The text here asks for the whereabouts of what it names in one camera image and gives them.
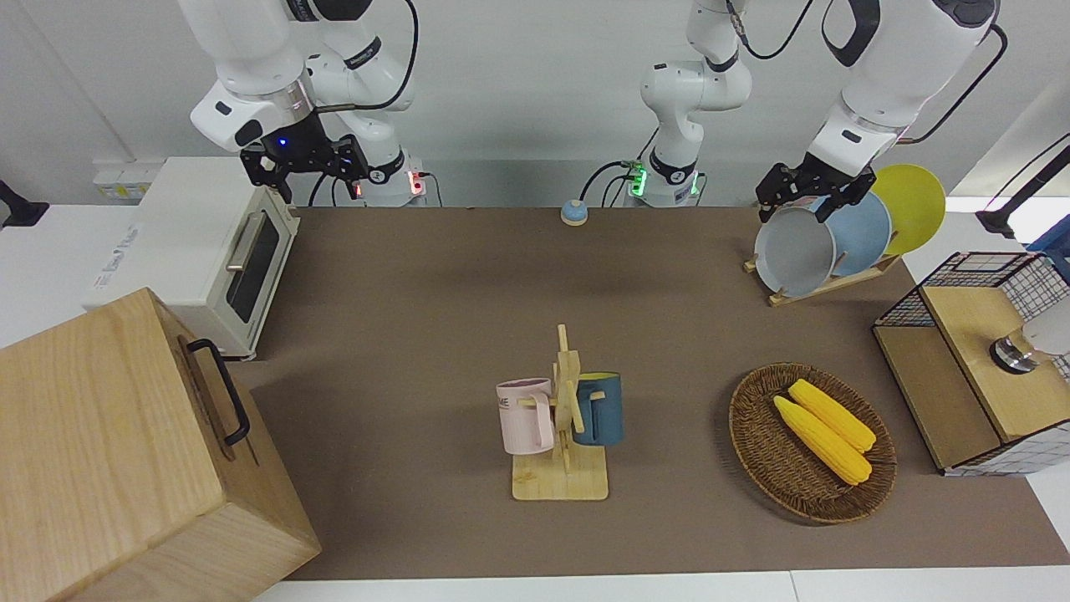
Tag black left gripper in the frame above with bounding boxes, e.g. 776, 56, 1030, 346
756, 153, 879, 224

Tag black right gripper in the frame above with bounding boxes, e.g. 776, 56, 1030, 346
240, 112, 371, 205

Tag gray plate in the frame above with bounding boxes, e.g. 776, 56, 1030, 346
753, 207, 837, 298

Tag light blue plate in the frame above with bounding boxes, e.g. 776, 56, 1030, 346
823, 191, 893, 278

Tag wooden plate rack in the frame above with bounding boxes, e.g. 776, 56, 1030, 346
743, 253, 902, 308

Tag yellow plate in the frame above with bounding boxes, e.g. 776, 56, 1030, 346
869, 164, 947, 257

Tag white toaster oven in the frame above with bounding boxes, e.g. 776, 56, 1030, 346
81, 156, 302, 362

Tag yellow corn cob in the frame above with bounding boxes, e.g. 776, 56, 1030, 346
787, 378, 878, 454
772, 395, 873, 486

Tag blue object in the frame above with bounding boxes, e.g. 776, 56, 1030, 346
1026, 223, 1070, 263

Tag white and silver object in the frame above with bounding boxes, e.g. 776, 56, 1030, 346
990, 316, 1070, 375

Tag brown wicker basket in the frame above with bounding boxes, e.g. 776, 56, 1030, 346
729, 362, 898, 526

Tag dark blue mug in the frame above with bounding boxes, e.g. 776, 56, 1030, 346
573, 372, 624, 447

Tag pink mug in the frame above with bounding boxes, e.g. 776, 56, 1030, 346
496, 378, 556, 457

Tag wooden cabinet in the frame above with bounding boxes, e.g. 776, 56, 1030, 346
0, 287, 323, 602

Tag wooden mug tree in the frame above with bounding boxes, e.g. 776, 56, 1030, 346
512, 324, 609, 503

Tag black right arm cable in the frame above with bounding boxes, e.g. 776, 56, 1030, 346
313, 0, 420, 115

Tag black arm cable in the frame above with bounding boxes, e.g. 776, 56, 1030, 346
313, 0, 420, 115
726, 0, 1009, 145

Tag white wall socket strip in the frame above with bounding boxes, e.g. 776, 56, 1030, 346
94, 165, 165, 201

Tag black camera stand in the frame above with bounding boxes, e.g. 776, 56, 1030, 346
0, 179, 49, 229
975, 134, 1070, 240

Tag black base power cable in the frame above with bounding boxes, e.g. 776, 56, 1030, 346
582, 158, 655, 207

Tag wire and wood shelf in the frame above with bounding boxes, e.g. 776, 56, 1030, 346
872, 251, 1070, 478

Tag black cabinet handle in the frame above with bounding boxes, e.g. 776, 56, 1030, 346
186, 338, 252, 447

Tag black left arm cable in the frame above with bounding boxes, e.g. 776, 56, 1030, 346
726, 0, 1009, 145

